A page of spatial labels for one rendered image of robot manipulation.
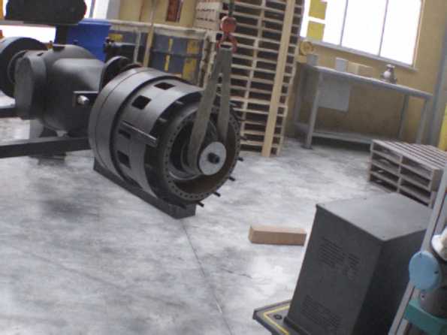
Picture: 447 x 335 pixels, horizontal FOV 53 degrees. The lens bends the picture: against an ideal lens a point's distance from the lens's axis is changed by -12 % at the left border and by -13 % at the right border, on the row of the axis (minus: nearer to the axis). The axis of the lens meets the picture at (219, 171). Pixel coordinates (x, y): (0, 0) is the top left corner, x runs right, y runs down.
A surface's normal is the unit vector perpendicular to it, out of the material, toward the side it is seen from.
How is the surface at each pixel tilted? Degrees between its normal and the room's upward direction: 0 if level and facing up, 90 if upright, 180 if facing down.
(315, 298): 90
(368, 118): 90
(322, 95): 90
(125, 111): 63
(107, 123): 81
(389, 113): 90
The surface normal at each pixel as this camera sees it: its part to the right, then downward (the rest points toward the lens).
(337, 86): 0.24, 0.32
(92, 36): 0.57, 0.33
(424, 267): -0.88, 0.11
